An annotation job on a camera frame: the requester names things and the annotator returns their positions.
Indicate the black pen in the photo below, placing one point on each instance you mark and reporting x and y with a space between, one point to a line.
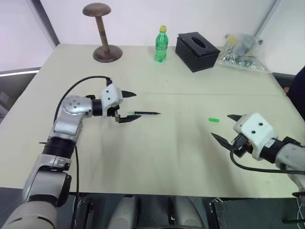
147 113

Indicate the brown wooden hat stand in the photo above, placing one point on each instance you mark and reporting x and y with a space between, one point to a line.
103 35

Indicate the green pen cap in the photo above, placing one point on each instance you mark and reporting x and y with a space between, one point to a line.
214 119

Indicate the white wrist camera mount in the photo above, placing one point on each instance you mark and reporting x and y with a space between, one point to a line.
256 131
110 95

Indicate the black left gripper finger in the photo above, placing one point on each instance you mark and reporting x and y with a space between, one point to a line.
128 118
128 94

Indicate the black tissue box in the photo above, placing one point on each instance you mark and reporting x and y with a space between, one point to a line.
196 53

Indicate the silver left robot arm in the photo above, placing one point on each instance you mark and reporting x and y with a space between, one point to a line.
69 112

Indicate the person in dark clothes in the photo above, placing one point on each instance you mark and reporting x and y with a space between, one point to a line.
297 95

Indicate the green plastic soda bottle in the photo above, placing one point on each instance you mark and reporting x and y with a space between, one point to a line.
161 46

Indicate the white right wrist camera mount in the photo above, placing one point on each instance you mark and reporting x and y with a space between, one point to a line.
256 131

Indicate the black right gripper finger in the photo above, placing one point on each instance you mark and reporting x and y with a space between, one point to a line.
234 117
222 142

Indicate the grey window frame post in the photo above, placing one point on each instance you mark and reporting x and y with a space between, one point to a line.
46 22
265 16

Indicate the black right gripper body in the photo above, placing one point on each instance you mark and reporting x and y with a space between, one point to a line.
241 145

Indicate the black metal table bracket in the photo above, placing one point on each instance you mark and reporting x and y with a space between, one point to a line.
83 212
216 212

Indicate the clear plastic bag of parts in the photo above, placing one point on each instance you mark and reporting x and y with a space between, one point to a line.
243 51

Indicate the grey rounded robot leg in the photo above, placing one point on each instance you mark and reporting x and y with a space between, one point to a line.
189 212
125 212

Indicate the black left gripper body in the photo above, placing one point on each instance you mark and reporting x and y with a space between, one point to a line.
112 111

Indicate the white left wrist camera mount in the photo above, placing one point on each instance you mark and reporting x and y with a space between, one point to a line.
110 95

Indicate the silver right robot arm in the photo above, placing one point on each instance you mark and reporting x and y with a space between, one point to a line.
289 152

